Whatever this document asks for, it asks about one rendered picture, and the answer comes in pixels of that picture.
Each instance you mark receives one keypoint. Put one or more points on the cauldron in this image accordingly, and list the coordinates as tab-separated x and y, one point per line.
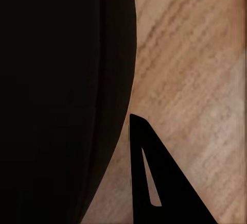
66	76

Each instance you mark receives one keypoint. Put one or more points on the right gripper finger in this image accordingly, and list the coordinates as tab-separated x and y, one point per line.
180	203

